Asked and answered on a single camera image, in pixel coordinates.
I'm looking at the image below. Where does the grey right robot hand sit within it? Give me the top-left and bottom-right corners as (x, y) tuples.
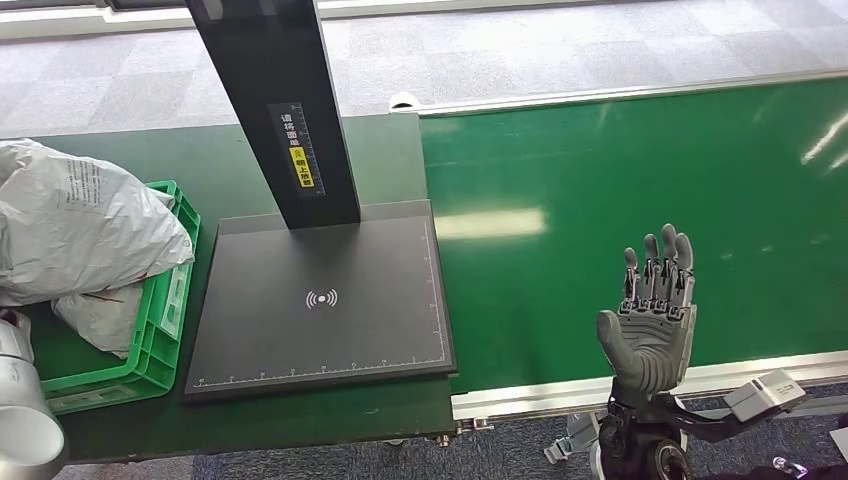
(596, 223), (698, 399)

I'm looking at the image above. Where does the grey package with black print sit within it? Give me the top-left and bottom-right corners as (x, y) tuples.
(0, 139), (195, 308)

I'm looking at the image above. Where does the black weighing scale platform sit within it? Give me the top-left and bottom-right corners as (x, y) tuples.
(183, 200), (458, 403)

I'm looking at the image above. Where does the green plastic basket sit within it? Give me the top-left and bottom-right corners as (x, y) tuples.
(38, 180), (202, 417)

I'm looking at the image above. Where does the crumpled grey package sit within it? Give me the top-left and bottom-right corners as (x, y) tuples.
(51, 283), (144, 360)

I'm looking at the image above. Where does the green conveyor belt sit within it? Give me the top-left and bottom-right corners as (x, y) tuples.
(419, 76), (848, 395)

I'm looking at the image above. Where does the small shiny metal object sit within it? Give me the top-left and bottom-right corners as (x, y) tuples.
(772, 457), (811, 480)

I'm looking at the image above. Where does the black ruler label yellow sticker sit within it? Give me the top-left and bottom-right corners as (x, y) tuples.
(266, 101), (327, 199)

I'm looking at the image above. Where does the black scale column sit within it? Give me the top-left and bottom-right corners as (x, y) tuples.
(184, 0), (362, 231)

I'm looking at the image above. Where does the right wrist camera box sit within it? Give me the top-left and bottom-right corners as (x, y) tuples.
(723, 369), (808, 424)

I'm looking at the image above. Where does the wide aluminium conveyor rail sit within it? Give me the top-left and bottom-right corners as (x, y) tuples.
(450, 349), (848, 439)

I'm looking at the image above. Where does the thin aluminium conveyor rail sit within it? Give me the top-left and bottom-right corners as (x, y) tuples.
(389, 67), (848, 118)

